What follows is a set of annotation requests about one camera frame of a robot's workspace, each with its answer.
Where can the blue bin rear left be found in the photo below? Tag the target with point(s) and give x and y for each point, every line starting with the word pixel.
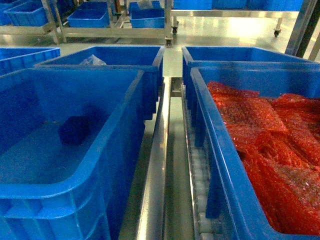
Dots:
pixel 148 58

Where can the blue bin rear right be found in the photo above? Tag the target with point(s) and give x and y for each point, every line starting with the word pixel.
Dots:
pixel 237 57

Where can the steel roller shelf rack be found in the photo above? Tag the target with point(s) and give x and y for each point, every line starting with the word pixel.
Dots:
pixel 168 195

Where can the blue bin with red items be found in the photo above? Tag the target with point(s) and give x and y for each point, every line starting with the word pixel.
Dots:
pixel 231 196

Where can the blue bin holding part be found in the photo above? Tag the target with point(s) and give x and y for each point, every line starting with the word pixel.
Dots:
pixel 51 191

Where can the blue bin far left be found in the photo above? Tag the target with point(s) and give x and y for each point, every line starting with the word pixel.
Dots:
pixel 17 58

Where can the clear plastic bag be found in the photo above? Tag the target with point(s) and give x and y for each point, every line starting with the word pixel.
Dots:
pixel 93 61

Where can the red bubble wrap bags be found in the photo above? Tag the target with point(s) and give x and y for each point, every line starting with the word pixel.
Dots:
pixel 278 142

